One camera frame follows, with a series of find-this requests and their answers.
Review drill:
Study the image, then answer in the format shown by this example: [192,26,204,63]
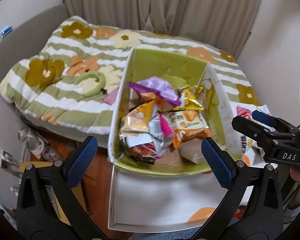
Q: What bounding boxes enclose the gold foil snack packet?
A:
[173,85,204,111]

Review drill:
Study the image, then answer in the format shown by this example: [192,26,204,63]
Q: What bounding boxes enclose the orange cream egg cake packet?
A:
[162,110,211,148]

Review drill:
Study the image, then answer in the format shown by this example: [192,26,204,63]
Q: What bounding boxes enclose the translucent white cake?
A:
[178,138,206,164]

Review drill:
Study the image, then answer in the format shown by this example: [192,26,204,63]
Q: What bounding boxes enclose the pink white snack packet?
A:
[159,113,175,138]

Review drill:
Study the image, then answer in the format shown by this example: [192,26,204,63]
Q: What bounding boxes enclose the green cardboard box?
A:
[111,46,244,166]

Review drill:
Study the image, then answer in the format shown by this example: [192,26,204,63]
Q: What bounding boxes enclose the purple snack packet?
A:
[129,76,181,106]

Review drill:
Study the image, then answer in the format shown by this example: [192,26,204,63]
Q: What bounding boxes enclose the dark red snack packet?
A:
[119,132,165,163]

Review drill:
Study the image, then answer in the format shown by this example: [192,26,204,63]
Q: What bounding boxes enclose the pink red small snack packet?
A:
[236,105,256,121]

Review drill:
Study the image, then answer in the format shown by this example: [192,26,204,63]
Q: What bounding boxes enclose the beige curtain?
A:
[64,0,261,57]

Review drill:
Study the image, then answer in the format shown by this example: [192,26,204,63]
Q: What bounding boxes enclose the floral striped green quilt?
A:
[0,16,259,137]

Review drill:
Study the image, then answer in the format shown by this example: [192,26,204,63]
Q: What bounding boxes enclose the green plush headband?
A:
[75,71,108,98]

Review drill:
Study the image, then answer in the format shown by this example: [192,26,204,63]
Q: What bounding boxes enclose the grey padded headboard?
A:
[0,3,69,82]

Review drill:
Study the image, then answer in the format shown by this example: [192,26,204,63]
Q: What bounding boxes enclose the blue white small device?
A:
[0,26,13,40]

